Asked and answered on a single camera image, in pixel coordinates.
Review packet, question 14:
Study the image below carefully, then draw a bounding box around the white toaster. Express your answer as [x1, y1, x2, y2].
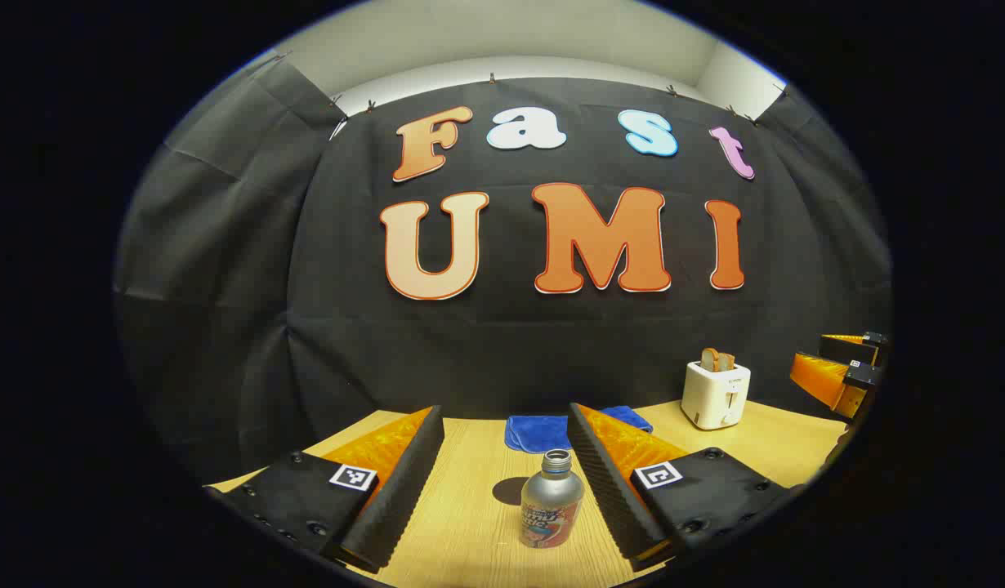
[681, 360, 752, 431]

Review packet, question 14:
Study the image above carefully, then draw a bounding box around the silver water bottle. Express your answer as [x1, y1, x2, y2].
[519, 448, 585, 550]

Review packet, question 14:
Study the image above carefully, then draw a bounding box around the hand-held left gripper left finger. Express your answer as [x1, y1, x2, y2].
[221, 404, 446, 574]

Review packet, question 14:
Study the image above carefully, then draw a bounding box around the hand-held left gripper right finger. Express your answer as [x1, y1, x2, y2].
[566, 402, 791, 572]

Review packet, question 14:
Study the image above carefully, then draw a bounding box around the black backdrop cloth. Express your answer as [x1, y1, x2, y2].
[113, 53, 893, 483]

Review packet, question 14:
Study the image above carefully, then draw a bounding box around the blue folded cloth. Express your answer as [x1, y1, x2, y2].
[504, 406, 654, 452]

